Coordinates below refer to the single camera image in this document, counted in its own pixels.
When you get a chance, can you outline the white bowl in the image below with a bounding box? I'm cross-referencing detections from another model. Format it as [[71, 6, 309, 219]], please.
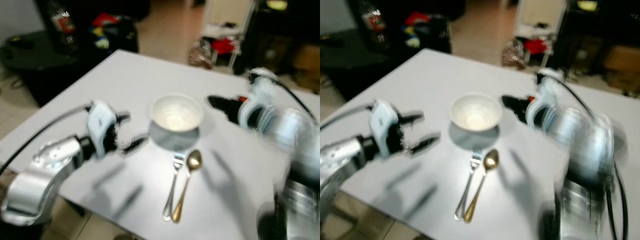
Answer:
[[150, 93, 205, 133], [449, 93, 503, 132]]

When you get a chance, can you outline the brown patterned bag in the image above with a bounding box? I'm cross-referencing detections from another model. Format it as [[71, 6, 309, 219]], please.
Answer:
[[502, 40, 526, 69], [188, 40, 214, 69]]

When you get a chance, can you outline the gold spoon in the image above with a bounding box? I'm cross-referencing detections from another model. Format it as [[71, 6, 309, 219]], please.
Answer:
[[463, 149, 500, 223], [171, 150, 203, 224]]

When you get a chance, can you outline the red cloth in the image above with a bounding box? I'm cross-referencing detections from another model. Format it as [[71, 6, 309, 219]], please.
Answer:
[[212, 37, 237, 54], [524, 38, 549, 55]]

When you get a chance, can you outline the silver fork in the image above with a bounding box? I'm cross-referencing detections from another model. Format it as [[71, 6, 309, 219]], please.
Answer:
[[454, 151, 483, 221], [162, 152, 186, 222]]

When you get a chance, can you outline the dark cabinet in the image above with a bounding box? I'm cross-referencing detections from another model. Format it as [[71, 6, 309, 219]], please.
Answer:
[[234, 0, 321, 92], [549, 0, 640, 97]]

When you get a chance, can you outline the black bag with colourful items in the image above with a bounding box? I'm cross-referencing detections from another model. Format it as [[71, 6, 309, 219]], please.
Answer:
[[89, 12, 139, 56], [404, 11, 454, 54]]

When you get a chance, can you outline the brown cardboard box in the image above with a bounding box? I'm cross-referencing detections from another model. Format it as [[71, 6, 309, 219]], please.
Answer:
[[292, 45, 321, 77], [602, 45, 640, 77]]

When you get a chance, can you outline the white rack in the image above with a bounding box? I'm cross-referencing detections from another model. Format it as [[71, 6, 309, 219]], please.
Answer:
[[201, 0, 257, 69], [514, 0, 571, 67]]

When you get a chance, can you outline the black round side table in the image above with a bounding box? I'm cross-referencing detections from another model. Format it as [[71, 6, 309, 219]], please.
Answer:
[[0, 31, 83, 107], [320, 29, 383, 101]]

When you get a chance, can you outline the dark package with red label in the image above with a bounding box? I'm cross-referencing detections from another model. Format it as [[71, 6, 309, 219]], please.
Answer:
[[359, 4, 389, 49], [49, 2, 77, 51]]

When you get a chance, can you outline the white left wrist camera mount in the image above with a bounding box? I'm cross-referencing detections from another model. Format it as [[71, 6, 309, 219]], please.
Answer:
[[87, 101, 119, 159], [370, 99, 401, 157]]

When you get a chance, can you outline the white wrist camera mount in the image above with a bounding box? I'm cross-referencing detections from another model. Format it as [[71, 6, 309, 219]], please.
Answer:
[[87, 101, 119, 159], [525, 68, 564, 129], [238, 67, 279, 132], [370, 99, 401, 157]]

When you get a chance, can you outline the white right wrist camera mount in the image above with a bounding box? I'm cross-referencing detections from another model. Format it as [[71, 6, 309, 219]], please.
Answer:
[[238, 67, 279, 132], [525, 68, 564, 129]]

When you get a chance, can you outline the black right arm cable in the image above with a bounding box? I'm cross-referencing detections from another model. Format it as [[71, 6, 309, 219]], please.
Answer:
[[249, 73, 320, 122], [539, 72, 630, 240]]

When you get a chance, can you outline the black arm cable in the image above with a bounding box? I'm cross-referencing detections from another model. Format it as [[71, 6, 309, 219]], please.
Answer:
[[249, 73, 320, 122], [539, 72, 630, 240], [0, 102, 95, 176], [320, 103, 376, 129]]

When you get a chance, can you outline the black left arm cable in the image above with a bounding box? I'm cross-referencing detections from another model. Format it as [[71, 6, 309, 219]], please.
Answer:
[[320, 103, 376, 129], [0, 102, 95, 176]]

